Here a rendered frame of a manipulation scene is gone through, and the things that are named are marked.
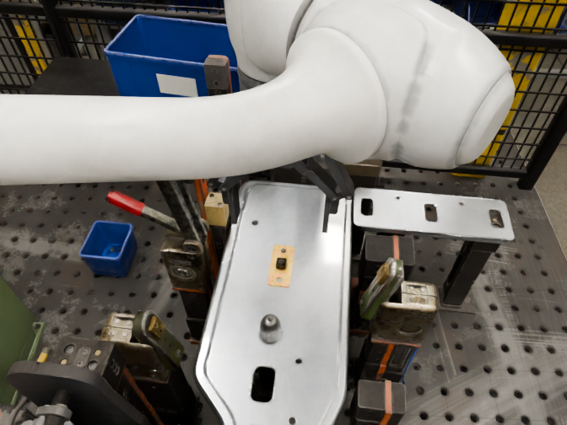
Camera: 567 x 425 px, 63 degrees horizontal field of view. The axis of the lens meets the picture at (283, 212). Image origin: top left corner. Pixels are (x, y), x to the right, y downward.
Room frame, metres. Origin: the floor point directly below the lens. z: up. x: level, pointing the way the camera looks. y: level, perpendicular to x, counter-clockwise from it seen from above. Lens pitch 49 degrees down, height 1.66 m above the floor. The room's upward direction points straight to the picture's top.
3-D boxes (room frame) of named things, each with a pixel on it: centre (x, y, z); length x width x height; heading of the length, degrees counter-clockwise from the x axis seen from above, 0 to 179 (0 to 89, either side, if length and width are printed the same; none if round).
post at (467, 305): (0.55, -0.39, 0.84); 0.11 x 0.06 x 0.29; 83
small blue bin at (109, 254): (0.66, 0.42, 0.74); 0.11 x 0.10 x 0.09; 173
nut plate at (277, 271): (0.44, 0.00, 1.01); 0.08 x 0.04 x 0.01; 173
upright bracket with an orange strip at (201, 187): (0.56, 0.15, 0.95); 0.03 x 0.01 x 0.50; 173
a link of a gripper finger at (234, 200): (0.45, 0.07, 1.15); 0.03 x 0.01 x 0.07; 173
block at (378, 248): (0.49, -0.19, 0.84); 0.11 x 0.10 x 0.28; 83
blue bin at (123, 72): (0.90, 0.20, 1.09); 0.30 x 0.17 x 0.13; 77
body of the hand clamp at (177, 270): (0.46, 0.17, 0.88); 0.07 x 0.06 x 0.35; 83
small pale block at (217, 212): (0.54, 0.12, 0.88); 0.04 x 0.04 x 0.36; 83
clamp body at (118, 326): (0.29, 0.22, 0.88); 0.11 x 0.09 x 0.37; 83
